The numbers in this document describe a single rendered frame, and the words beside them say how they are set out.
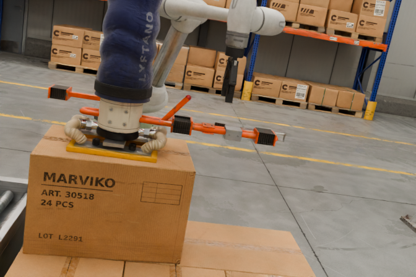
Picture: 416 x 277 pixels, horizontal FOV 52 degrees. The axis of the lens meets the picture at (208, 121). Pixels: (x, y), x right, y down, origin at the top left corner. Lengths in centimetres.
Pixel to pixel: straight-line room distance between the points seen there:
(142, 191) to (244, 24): 75
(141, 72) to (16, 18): 910
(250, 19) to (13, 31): 925
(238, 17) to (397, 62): 987
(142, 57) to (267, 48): 878
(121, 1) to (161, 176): 66
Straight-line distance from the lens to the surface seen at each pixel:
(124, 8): 161
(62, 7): 1043
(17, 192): 231
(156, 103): 250
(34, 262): 178
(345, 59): 1090
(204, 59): 934
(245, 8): 169
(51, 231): 176
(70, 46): 910
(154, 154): 170
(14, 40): 1071
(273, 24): 180
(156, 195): 167
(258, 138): 178
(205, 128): 174
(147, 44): 165
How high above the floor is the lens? 151
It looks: 13 degrees down
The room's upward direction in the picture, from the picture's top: 10 degrees clockwise
